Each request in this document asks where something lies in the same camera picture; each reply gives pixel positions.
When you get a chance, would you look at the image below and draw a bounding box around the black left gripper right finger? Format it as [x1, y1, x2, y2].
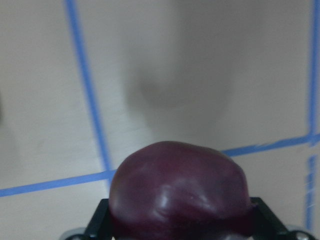
[250, 197, 288, 238]

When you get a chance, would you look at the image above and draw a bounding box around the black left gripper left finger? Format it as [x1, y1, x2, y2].
[84, 198, 113, 238]

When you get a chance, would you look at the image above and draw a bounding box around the dark red apple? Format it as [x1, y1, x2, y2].
[109, 141, 254, 240]

